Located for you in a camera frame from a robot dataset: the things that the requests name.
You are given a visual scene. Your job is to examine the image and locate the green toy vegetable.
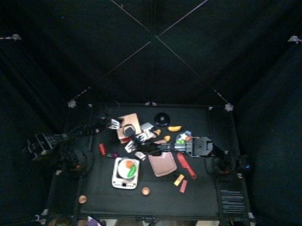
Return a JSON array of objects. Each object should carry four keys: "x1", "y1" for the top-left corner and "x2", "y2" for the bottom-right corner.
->
[{"x1": 125, "y1": 165, "x2": 137, "y2": 179}]

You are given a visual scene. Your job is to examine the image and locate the black round bowl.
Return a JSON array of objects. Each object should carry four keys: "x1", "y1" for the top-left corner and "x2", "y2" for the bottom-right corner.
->
[{"x1": 153, "y1": 112, "x2": 170, "y2": 127}]

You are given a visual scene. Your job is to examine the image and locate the pink cutting board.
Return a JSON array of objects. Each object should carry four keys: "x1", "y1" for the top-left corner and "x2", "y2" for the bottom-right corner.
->
[{"x1": 146, "y1": 151, "x2": 177, "y2": 178}]

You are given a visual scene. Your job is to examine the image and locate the small red toy block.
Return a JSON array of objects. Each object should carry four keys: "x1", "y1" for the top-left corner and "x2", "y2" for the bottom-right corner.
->
[{"x1": 97, "y1": 143, "x2": 108, "y2": 156}]

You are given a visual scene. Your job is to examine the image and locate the grey metal toy box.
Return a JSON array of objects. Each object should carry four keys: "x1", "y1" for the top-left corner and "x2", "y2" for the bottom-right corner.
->
[{"x1": 140, "y1": 122, "x2": 154, "y2": 132}]

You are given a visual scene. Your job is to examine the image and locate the white text label sticker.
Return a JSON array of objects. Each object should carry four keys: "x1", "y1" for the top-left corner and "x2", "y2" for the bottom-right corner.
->
[{"x1": 217, "y1": 188, "x2": 245, "y2": 215}]

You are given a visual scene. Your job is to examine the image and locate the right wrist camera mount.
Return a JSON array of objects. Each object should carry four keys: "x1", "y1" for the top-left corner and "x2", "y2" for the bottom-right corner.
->
[{"x1": 185, "y1": 136, "x2": 215, "y2": 157}]

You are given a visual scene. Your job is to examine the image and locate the white striped toy rack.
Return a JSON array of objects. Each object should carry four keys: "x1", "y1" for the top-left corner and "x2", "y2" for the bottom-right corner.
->
[{"x1": 134, "y1": 131, "x2": 156, "y2": 143}]

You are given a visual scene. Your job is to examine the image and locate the pink toy block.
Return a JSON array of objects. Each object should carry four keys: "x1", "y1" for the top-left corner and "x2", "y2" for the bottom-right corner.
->
[{"x1": 177, "y1": 179, "x2": 188, "y2": 194}]

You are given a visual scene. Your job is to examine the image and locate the white kitchen scale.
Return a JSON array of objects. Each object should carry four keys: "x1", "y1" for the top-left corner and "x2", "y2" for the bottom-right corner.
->
[{"x1": 110, "y1": 156, "x2": 141, "y2": 191}]

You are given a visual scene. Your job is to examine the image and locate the wooden cutting board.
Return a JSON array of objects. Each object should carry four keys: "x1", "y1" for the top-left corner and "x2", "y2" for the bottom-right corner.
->
[{"x1": 116, "y1": 112, "x2": 142, "y2": 141}]

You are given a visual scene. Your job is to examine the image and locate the yellow toy block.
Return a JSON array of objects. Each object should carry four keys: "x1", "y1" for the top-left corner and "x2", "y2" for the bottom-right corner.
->
[{"x1": 173, "y1": 174, "x2": 185, "y2": 187}]

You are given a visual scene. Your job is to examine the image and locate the white plate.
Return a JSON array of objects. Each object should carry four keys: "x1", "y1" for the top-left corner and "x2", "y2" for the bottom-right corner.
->
[{"x1": 116, "y1": 158, "x2": 138, "y2": 179}]

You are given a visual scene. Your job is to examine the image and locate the red toy knife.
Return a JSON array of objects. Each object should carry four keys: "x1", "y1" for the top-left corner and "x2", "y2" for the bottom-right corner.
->
[{"x1": 176, "y1": 152, "x2": 197, "y2": 180}]

